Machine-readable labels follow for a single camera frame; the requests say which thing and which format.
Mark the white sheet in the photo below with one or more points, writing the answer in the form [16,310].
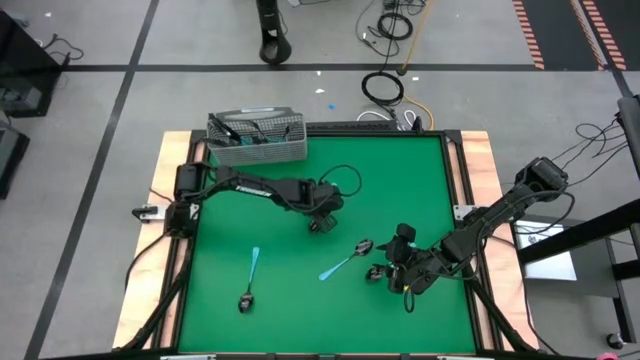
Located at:
[550,265]

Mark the black equipment box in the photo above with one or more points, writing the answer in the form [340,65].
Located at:
[12,160]

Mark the silver arm base bracket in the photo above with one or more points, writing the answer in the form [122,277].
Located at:
[462,211]
[150,213]

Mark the black metal workstation frame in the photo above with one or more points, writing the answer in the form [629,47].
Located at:
[575,240]

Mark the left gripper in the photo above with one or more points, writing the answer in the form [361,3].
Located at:
[324,197]

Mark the pink object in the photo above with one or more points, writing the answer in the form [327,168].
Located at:
[607,356]

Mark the black desk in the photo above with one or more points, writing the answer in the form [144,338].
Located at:
[20,60]

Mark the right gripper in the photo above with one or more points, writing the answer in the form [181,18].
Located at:
[417,267]

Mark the wooden bench top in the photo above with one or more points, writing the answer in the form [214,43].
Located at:
[150,280]

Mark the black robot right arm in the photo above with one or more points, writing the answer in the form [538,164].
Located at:
[500,212]

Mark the black caster wheel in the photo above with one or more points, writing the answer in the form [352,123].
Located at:
[615,341]

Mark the grey plastic cutlery basket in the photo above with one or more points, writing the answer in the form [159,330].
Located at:
[280,150]

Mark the black orange-striped floor mat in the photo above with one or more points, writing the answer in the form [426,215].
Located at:
[560,30]

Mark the black power strip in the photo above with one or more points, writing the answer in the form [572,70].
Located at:
[360,126]

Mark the green table mat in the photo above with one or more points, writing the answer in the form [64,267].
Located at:
[400,320]

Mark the black pedestal stand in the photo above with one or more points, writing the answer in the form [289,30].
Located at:
[274,52]

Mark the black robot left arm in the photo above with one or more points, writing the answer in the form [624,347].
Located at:
[250,189]

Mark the silver aluminium extrusion bar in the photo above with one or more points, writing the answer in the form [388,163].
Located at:
[187,357]
[465,357]

